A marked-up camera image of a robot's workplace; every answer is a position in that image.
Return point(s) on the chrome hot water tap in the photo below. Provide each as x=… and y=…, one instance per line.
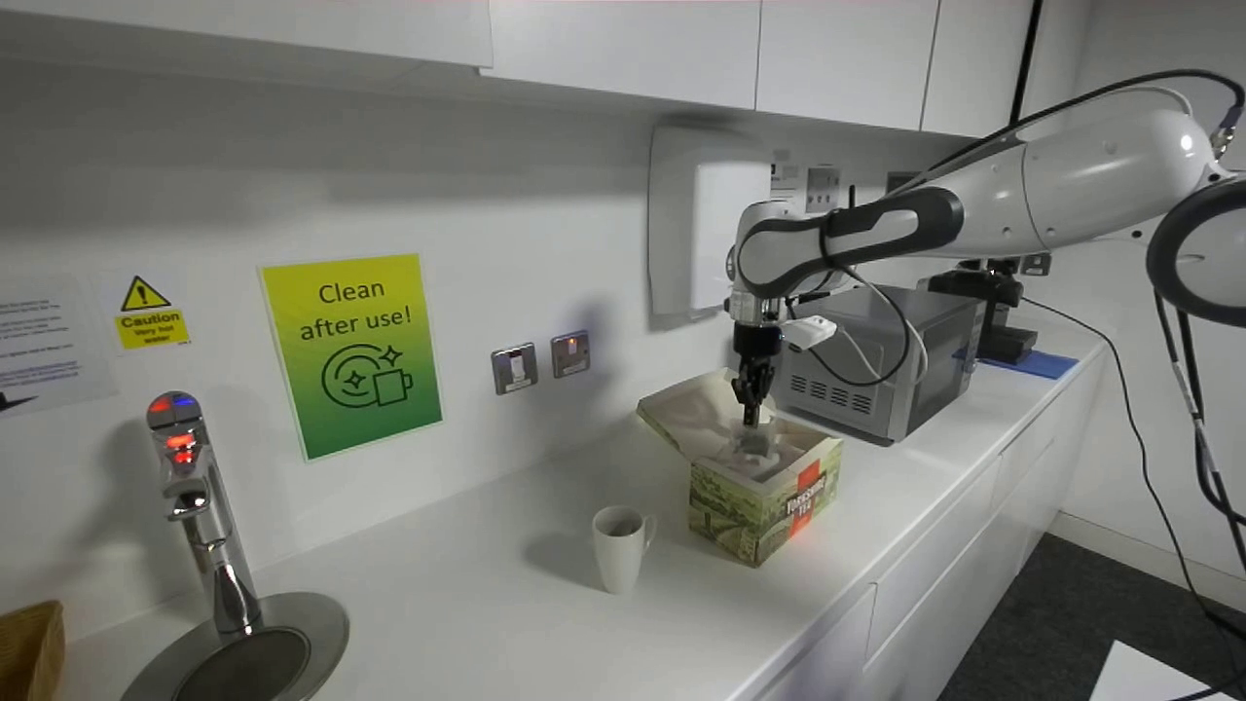
x=195, y=498

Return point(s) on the green clean after use poster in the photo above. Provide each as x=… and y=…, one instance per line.
x=357, y=349

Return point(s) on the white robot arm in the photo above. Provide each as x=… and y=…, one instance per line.
x=1030, y=197

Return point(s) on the yellow caution sign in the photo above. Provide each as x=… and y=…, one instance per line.
x=148, y=315

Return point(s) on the blue cloth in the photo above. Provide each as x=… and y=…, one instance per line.
x=1041, y=363

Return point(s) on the green tea box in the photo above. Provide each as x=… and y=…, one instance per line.
x=745, y=506

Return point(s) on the white paper mug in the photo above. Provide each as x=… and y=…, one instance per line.
x=620, y=539

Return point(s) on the right wall socket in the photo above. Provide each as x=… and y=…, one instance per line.
x=570, y=350

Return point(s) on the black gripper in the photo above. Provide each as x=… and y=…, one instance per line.
x=757, y=350

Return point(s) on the grey microwave oven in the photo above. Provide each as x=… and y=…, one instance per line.
x=892, y=363

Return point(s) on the brown wooden object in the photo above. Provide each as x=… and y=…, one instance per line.
x=32, y=651

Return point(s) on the round steel drip tray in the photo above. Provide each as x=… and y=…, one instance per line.
x=285, y=661

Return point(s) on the white paper notice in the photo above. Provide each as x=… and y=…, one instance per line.
x=49, y=350

